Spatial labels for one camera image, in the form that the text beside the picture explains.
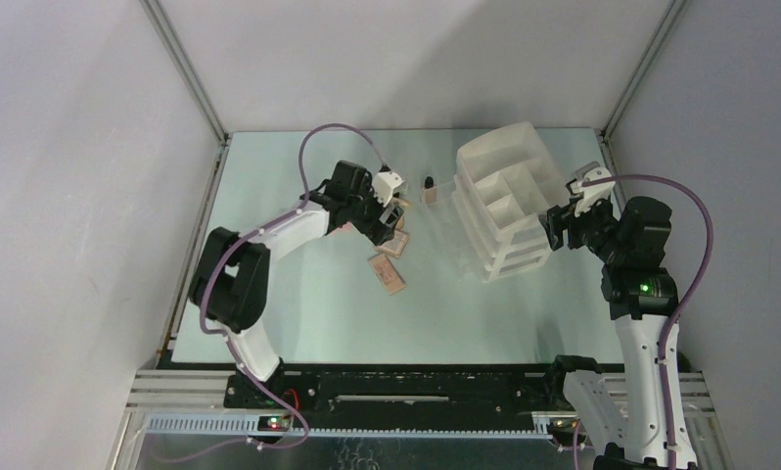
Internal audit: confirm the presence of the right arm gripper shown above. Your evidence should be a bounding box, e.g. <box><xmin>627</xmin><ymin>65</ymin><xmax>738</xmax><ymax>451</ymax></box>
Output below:
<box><xmin>537</xmin><ymin>190</ymin><xmax>626</xmax><ymax>263</ymax></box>

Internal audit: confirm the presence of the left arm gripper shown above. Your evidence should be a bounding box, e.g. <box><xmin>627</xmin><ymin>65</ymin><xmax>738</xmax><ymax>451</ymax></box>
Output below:
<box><xmin>346</xmin><ymin>177</ymin><xmax>402</xmax><ymax>246</ymax></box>

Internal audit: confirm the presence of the clear acrylic drawer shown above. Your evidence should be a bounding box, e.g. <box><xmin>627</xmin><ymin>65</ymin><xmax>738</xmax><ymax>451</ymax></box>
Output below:
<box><xmin>421</xmin><ymin>181</ymin><xmax>484</xmax><ymax>281</ymax></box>

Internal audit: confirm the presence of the white plastic drawer organizer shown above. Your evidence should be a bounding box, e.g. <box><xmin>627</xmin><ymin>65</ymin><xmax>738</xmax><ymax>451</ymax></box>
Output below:
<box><xmin>451</xmin><ymin>121</ymin><xmax>569</xmax><ymax>283</ymax></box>

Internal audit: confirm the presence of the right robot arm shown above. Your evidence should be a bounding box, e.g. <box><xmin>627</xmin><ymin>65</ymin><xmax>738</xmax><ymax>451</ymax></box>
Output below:
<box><xmin>541</xmin><ymin>197</ymin><xmax>699</xmax><ymax>469</ymax></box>

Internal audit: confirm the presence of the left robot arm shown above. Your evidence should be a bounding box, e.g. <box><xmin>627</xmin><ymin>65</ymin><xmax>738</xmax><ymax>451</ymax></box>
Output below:
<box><xmin>188</xmin><ymin>161</ymin><xmax>405</xmax><ymax>408</ymax></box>

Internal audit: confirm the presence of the square tan makeup compact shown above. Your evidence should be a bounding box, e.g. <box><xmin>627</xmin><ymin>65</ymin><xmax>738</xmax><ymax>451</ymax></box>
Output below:
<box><xmin>374</xmin><ymin>229</ymin><xmax>410</xmax><ymax>259</ymax></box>

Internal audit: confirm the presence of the tan rectangular makeup palette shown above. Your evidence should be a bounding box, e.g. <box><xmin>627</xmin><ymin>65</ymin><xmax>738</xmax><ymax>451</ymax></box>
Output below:
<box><xmin>368</xmin><ymin>254</ymin><xmax>406</xmax><ymax>295</ymax></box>

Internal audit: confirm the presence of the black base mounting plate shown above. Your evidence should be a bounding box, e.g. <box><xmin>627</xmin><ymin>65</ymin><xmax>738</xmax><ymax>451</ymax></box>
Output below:
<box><xmin>223</xmin><ymin>355</ymin><xmax>602</xmax><ymax>432</ymax></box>

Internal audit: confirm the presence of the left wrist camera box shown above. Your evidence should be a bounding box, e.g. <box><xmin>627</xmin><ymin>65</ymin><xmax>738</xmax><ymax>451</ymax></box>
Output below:
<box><xmin>371</xmin><ymin>170</ymin><xmax>405</xmax><ymax>206</ymax></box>

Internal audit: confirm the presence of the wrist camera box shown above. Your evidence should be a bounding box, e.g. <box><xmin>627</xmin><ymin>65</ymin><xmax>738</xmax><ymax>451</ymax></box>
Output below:
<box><xmin>566</xmin><ymin>162</ymin><xmax>616</xmax><ymax>217</ymax></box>
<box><xmin>371</xmin><ymin>170</ymin><xmax>405</xmax><ymax>206</ymax></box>

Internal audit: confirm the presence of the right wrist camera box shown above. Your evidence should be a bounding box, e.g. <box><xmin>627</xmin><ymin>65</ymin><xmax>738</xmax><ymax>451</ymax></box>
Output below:
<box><xmin>566</xmin><ymin>162</ymin><xmax>616</xmax><ymax>217</ymax></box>

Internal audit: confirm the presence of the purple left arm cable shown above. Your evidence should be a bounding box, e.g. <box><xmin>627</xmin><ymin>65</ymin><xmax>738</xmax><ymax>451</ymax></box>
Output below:
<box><xmin>199</xmin><ymin>122</ymin><xmax>391</xmax><ymax>452</ymax></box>

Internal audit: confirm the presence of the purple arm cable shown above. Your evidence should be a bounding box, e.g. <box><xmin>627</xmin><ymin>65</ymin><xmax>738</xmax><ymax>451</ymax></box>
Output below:
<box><xmin>199</xmin><ymin>122</ymin><xmax>391</xmax><ymax>452</ymax></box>
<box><xmin>572</xmin><ymin>173</ymin><xmax>716</xmax><ymax>470</ymax></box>

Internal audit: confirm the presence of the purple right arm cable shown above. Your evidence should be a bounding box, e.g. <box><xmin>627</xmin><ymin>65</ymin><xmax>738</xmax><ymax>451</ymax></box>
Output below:
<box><xmin>572</xmin><ymin>173</ymin><xmax>716</xmax><ymax>470</ymax></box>

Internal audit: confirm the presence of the aluminium frame rail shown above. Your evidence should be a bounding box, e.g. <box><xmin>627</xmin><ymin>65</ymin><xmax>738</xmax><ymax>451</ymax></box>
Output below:
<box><xmin>140</xmin><ymin>0</ymin><xmax>230</xmax><ymax>145</ymax></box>

